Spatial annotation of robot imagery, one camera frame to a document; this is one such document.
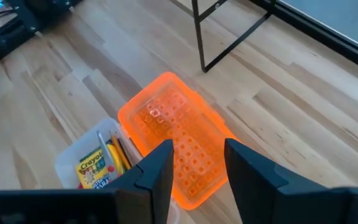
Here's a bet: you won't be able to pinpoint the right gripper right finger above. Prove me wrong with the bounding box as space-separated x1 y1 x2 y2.
224 138 358 224

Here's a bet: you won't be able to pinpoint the Crayola crayon box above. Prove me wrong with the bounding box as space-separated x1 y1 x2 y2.
75 147 119 190

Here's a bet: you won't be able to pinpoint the orange pencil pink eraser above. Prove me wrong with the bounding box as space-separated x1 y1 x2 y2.
109 132 132 170

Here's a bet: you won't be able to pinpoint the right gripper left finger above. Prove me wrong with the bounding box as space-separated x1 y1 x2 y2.
104 139 175 224

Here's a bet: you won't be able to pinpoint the wooden shelf riser black legs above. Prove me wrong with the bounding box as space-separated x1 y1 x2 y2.
191 0 277 73

